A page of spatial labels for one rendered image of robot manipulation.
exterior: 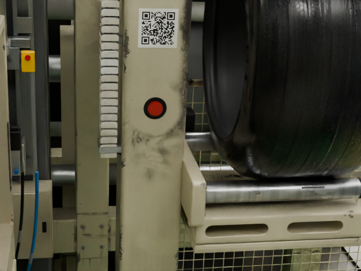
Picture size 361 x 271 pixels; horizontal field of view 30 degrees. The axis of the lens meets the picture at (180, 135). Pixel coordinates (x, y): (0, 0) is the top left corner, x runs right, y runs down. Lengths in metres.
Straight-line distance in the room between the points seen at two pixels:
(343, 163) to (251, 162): 0.18
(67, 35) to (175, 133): 0.85
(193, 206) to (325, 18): 0.43
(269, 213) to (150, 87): 0.35
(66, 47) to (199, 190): 0.93
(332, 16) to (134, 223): 0.59
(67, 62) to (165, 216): 0.79
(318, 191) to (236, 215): 0.18
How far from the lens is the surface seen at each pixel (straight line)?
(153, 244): 1.46
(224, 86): 1.66
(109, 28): 1.29
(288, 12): 1.17
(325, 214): 1.41
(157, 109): 1.33
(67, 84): 2.09
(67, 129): 2.15
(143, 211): 1.42
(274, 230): 1.39
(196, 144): 1.60
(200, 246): 1.37
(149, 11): 1.28
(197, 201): 1.30
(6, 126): 1.17
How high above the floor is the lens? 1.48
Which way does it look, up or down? 21 degrees down
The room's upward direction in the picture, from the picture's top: 3 degrees clockwise
